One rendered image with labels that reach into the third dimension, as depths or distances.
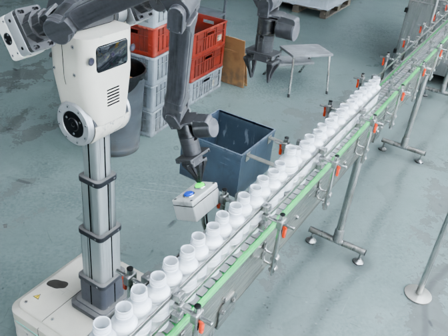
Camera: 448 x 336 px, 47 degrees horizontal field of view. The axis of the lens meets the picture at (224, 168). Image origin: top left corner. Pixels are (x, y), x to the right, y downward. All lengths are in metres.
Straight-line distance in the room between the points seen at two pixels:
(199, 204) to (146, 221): 1.72
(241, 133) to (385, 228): 1.45
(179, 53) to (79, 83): 0.47
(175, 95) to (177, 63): 0.11
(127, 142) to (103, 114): 2.09
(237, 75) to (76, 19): 3.85
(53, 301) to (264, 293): 1.10
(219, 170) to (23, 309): 1.04
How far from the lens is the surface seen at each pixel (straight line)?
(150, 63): 3.90
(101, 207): 2.00
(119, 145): 3.83
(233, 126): 2.48
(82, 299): 2.38
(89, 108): 1.73
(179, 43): 1.30
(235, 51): 5.05
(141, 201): 3.43
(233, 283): 1.55
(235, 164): 2.16
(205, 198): 1.58
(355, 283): 3.07
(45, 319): 2.39
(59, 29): 1.45
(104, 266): 2.17
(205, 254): 1.35
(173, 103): 1.45
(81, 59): 1.65
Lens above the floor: 2.02
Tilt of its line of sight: 32 degrees down
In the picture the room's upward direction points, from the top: 6 degrees clockwise
